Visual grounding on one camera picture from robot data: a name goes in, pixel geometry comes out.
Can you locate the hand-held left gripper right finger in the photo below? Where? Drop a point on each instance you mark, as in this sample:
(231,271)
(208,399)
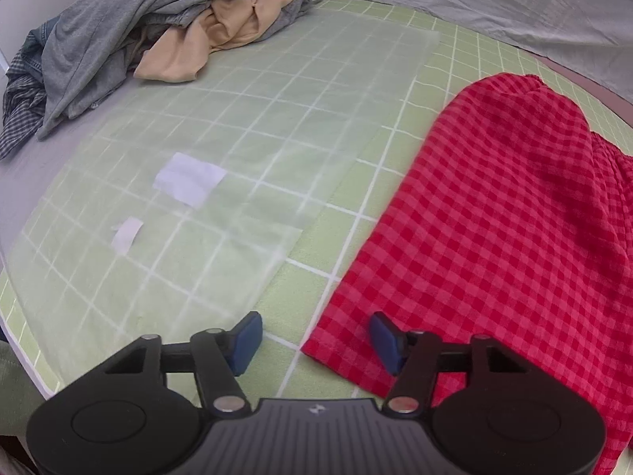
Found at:
(388,344)

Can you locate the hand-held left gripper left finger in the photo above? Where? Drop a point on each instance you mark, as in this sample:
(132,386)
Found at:
(245,341)

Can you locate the red checked garment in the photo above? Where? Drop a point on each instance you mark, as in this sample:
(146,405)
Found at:
(494,232)

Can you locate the green grid mat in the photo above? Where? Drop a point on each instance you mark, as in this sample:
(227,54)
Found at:
(309,282)

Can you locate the small white paper piece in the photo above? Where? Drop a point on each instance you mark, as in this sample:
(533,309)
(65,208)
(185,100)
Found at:
(127,235)

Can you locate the large white paper piece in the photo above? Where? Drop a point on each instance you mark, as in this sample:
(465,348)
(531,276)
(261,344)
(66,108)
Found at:
(190,180)

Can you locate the green fuzzy cloth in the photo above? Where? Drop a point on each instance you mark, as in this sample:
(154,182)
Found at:
(15,381)

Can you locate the translucent plastic sheet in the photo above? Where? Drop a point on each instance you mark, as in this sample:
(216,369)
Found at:
(296,109)

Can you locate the beige garment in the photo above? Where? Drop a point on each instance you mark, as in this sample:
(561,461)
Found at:
(178,59)

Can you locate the pink mat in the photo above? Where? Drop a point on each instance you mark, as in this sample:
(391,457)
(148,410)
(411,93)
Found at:
(608,101)

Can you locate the blue plaid shirt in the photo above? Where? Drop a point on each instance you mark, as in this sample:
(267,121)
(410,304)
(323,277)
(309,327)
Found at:
(20,104)

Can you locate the grey garment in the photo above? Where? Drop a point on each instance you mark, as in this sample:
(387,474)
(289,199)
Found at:
(99,34)

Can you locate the grey printed bedsheet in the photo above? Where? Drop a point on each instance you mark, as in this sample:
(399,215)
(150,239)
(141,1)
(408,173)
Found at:
(470,0)

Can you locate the blue denim garment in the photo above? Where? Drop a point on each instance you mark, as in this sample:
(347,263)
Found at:
(37,42)

